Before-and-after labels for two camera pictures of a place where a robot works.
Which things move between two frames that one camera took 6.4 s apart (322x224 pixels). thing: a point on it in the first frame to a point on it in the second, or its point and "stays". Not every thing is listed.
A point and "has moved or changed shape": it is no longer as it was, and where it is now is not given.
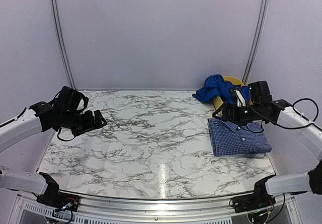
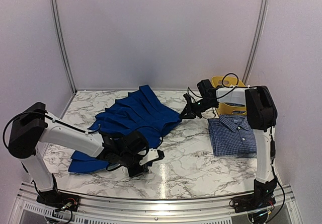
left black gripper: (90, 125) to (133, 173)
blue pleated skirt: (215, 85) has moved or changed shape
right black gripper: (234, 118) to (189, 109)
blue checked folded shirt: (229, 139) stays
